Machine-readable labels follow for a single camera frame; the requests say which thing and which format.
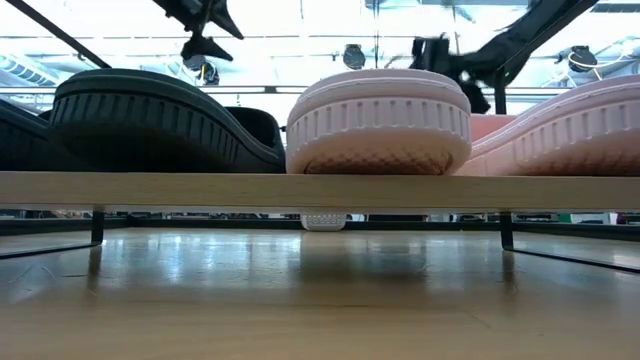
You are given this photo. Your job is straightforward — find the black hanging cable with coil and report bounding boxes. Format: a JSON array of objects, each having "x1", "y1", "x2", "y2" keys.
[{"x1": 373, "y1": 0, "x2": 380, "y2": 69}]

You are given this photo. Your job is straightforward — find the black control box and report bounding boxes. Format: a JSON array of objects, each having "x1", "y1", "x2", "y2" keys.
[{"x1": 367, "y1": 214, "x2": 430, "y2": 223}]

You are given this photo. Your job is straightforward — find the pink slide sandal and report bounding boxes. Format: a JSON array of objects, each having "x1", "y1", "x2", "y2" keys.
[
  {"x1": 285, "y1": 68, "x2": 473, "y2": 176},
  {"x1": 457, "y1": 74, "x2": 640, "y2": 178}
]

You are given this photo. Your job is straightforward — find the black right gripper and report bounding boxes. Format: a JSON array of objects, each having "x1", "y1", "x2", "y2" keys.
[{"x1": 410, "y1": 34, "x2": 492, "y2": 115}]

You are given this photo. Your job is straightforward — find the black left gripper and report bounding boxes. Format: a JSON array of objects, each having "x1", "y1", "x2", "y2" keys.
[{"x1": 152, "y1": 0, "x2": 245, "y2": 62}]

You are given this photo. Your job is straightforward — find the wooden shelf with black frame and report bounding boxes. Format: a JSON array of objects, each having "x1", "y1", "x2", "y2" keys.
[{"x1": 0, "y1": 0, "x2": 640, "y2": 274}]

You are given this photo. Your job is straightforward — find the black slide sandal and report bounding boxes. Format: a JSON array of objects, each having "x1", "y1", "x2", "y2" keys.
[
  {"x1": 0, "y1": 97, "x2": 57, "y2": 173},
  {"x1": 48, "y1": 68, "x2": 287, "y2": 175}
]

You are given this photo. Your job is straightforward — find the green plant in white pot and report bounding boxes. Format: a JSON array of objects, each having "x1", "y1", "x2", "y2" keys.
[{"x1": 300, "y1": 213, "x2": 348, "y2": 233}]

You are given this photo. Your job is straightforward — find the black ceiling cable reel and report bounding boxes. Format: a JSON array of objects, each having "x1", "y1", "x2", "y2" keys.
[
  {"x1": 342, "y1": 43, "x2": 367, "y2": 71},
  {"x1": 198, "y1": 60, "x2": 222, "y2": 86},
  {"x1": 567, "y1": 44, "x2": 601, "y2": 74}
]

